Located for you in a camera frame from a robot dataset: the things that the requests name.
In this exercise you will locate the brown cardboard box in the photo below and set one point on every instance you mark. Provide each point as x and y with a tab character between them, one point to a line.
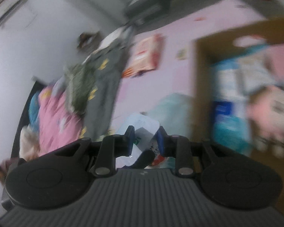
201	75

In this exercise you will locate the white blue soft packet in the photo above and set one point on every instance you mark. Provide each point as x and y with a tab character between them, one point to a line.
143	123

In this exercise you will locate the dark blue soft packet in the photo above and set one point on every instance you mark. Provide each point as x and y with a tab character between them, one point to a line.
223	110

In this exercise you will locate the white air conditioner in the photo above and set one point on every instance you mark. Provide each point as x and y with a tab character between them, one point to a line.
11	11

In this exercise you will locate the orange pink tissue pack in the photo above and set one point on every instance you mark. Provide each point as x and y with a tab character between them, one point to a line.
146	52

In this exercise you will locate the white printed soft packet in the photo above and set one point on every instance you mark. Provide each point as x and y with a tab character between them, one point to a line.
255	71

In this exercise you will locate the green patterned cloth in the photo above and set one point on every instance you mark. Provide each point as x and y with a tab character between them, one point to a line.
81	87

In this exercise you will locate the pink printed bed sheet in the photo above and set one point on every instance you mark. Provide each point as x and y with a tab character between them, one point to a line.
161	85

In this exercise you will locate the grey blanket with yellow prints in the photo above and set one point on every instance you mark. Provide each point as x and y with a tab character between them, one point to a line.
108	82

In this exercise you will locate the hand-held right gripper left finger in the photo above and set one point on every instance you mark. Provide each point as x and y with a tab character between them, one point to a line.
130	136

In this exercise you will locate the plain pink soft packet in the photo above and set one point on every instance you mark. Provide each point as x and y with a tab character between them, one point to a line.
282	60

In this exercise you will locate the pale green soft packet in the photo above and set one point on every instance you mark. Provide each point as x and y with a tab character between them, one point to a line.
172	107

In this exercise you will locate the small cardboard box with clutter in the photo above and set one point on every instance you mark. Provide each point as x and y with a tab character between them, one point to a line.
87	40

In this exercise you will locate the blue cloth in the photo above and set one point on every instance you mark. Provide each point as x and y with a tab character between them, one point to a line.
34	111

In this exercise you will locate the white pillow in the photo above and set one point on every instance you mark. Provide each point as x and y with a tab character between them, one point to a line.
112	39

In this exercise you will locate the pink blanket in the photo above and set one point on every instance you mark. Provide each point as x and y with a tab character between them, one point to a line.
56	123

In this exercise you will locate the black bed headboard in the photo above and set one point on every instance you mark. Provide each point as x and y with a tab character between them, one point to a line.
20	123

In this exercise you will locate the teal soft packet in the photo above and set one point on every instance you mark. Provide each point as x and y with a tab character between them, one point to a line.
232	132

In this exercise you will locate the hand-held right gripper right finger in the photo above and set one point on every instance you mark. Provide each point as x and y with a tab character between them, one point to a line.
161	140

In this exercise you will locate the grey lidded storage box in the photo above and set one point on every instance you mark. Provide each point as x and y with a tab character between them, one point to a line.
142	6

